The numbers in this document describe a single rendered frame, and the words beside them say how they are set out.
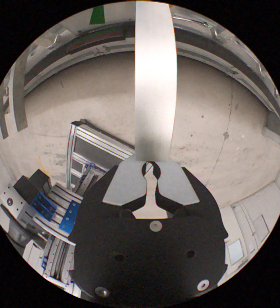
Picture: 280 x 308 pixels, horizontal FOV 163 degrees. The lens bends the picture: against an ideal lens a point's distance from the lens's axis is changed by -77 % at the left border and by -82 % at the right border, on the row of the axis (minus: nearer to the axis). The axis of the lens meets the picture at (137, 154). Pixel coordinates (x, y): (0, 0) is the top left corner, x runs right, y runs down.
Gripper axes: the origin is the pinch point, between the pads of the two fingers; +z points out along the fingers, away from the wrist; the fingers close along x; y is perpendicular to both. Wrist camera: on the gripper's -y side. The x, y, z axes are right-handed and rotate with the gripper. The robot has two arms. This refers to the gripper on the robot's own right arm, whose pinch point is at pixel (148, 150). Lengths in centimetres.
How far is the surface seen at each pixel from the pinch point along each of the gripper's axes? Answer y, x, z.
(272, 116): -48, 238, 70
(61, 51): -29.3, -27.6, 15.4
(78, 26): -30.8, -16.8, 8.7
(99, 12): -30.7, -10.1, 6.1
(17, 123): -6.9, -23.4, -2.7
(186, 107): -4, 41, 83
